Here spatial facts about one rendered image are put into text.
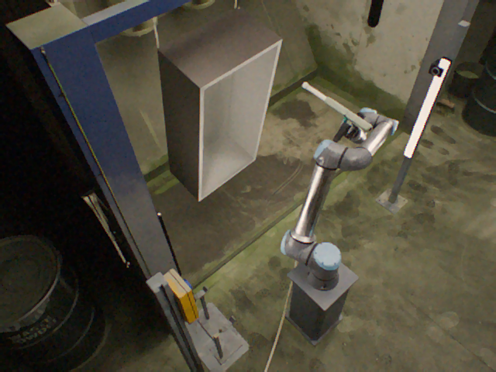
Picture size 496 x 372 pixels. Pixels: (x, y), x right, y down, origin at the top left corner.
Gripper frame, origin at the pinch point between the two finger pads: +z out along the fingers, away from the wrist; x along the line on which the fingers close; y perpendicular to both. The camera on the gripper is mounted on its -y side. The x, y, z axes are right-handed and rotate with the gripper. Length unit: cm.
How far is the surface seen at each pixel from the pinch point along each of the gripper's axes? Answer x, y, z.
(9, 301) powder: 63, 182, 76
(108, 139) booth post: 31, 62, 113
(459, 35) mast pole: -10, -74, -30
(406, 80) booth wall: 36, -70, -167
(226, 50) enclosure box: 66, 9, 37
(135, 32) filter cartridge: 174, 35, -2
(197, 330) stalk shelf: -17, 133, 36
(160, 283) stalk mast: -19, 87, 109
